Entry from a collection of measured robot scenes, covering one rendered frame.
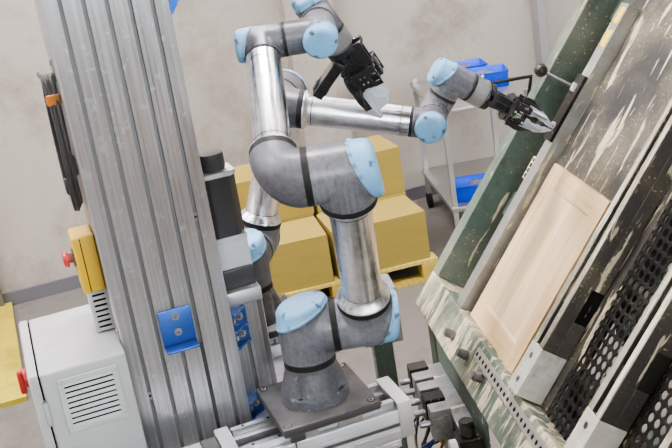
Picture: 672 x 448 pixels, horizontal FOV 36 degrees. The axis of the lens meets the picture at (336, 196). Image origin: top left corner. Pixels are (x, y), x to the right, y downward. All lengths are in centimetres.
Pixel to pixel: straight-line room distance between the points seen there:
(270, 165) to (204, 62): 426
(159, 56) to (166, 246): 41
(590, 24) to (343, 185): 139
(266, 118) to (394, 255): 340
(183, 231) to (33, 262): 406
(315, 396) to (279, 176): 56
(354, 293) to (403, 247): 324
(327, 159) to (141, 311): 61
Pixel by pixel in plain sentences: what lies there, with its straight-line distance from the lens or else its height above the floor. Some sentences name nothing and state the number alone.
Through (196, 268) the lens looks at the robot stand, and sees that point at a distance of 232.
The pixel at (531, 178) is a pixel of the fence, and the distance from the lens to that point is 294.
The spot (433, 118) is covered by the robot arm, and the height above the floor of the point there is 154.
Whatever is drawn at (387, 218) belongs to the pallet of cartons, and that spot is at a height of 39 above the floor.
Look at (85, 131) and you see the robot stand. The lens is 220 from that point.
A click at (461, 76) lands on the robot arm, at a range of 264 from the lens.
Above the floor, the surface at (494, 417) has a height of 84.
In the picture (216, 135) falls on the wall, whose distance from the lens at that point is 629.
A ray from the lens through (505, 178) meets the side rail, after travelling 317.
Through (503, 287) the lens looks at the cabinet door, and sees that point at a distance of 287.
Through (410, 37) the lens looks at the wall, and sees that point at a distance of 660.
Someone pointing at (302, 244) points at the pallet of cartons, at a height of 36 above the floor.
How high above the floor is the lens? 215
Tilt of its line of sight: 18 degrees down
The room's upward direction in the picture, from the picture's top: 9 degrees counter-clockwise
